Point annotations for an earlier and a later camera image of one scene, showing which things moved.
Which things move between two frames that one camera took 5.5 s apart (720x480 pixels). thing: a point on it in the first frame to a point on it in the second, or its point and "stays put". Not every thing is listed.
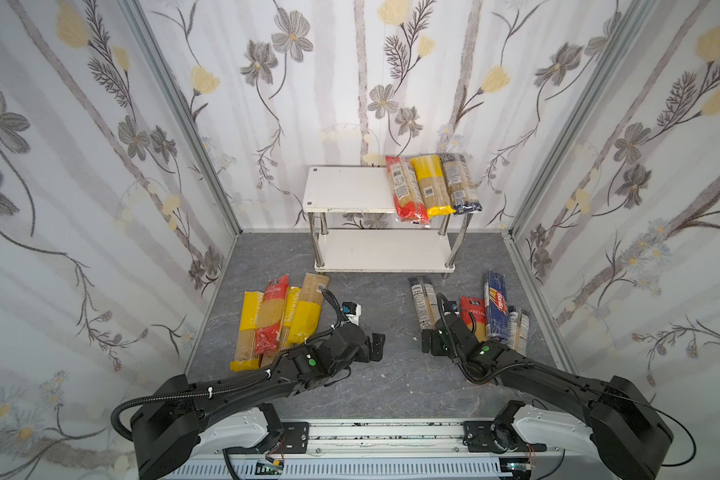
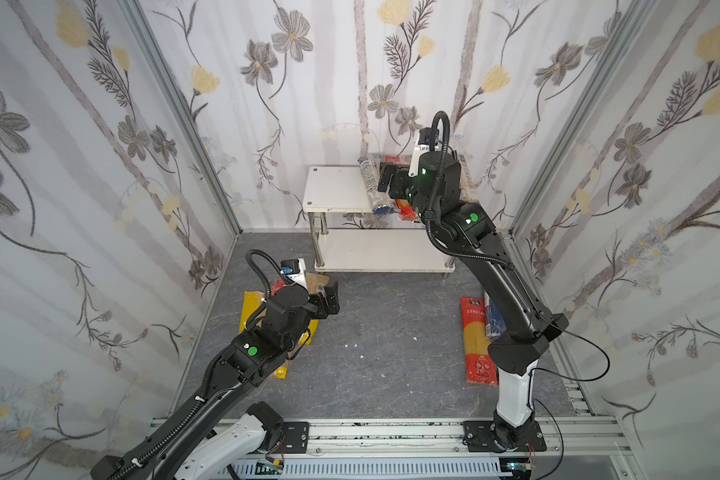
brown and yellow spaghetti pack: [304, 322] stays put
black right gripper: [438, 339] to [387, 180]
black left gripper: [369, 346] to [327, 297]
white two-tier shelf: [367, 189] stays put
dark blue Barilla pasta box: [496, 306] stays put
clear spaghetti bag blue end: [426, 301] to [369, 164]
